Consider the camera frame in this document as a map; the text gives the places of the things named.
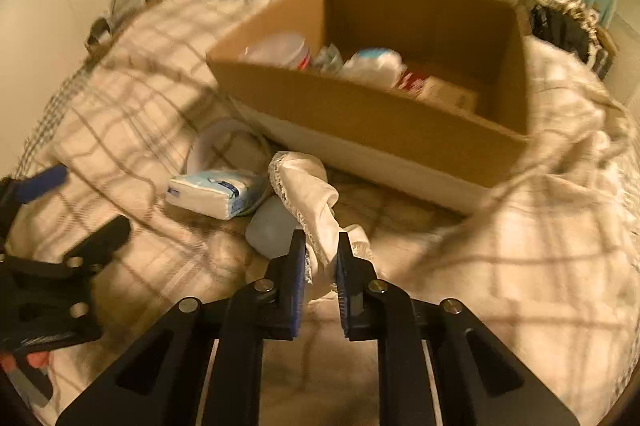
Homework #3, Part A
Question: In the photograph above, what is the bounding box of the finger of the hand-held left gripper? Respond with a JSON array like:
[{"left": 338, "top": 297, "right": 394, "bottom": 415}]
[
  {"left": 0, "top": 164, "right": 69, "bottom": 209},
  {"left": 62, "top": 216, "right": 132, "bottom": 267}
]

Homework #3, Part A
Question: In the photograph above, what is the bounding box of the white and green bag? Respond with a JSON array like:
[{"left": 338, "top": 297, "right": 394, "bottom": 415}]
[{"left": 109, "top": 0, "right": 151, "bottom": 19}]

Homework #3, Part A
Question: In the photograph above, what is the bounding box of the dark clothing pile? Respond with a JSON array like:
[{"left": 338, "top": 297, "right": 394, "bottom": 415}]
[{"left": 530, "top": 3, "right": 613, "bottom": 79}]

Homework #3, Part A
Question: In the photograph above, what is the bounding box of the crumpled clear packet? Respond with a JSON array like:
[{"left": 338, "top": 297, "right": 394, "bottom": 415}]
[{"left": 311, "top": 44, "right": 346, "bottom": 74}]

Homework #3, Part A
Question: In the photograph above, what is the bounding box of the white tub with red label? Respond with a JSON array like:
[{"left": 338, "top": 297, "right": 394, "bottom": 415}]
[{"left": 242, "top": 33, "right": 312, "bottom": 70}]

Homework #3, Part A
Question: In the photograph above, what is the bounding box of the beige plaid blanket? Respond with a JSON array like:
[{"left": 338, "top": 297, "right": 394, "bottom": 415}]
[{"left": 10, "top": 0, "right": 632, "bottom": 426}]

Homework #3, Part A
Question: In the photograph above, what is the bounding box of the cardboard box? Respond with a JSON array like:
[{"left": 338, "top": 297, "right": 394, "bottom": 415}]
[{"left": 206, "top": 0, "right": 531, "bottom": 214}]

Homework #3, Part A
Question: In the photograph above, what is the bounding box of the white round ring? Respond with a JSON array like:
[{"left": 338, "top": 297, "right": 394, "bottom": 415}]
[{"left": 186, "top": 118, "right": 273, "bottom": 179}]

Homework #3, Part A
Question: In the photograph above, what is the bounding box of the red and beige carton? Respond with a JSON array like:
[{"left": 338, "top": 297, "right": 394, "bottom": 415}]
[{"left": 395, "top": 68, "right": 481, "bottom": 111}]

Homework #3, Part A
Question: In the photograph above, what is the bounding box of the blue and white tissue pack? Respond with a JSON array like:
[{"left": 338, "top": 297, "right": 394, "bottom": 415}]
[{"left": 165, "top": 171, "right": 271, "bottom": 221}]

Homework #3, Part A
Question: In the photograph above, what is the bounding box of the pale rounded soft object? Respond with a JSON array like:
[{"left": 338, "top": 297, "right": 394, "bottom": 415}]
[{"left": 245, "top": 195, "right": 306, "bottom": 259}]

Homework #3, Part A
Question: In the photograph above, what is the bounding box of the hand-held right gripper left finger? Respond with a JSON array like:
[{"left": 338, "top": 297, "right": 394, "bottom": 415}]
[{"left": 55, "top": 230, "right": 308, "bottom": 426}]

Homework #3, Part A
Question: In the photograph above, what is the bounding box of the white lace-edged cloth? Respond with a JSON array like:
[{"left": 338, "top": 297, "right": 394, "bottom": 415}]
[{"left": 268, "top": 151, "right": 376, "bottom": 301}]

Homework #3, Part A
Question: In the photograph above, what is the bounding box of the white and blue soft packet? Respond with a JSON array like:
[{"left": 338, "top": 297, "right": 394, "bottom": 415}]
[{"left": 340, "top": 48, "right": 408, "bottom": 89}]

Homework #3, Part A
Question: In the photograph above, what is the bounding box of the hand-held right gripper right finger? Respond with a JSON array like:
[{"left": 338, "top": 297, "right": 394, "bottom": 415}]
[{"left": 335, "top": 232, "right": 581, "bottom": 426}]

